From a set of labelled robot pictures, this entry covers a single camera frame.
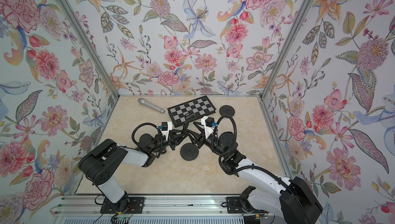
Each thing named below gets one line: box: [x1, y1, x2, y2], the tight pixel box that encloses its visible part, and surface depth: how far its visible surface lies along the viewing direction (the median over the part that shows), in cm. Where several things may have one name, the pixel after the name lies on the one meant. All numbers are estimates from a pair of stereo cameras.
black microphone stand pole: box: [181, 112, 197, 135], surface depth 72 cm
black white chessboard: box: [167, 95, 217, 128], surface depth 112 cm
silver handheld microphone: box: [137, 97, 166, 114], surface depth 116 cm
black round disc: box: [219, 104, 236, 117], surface depth 112 cm
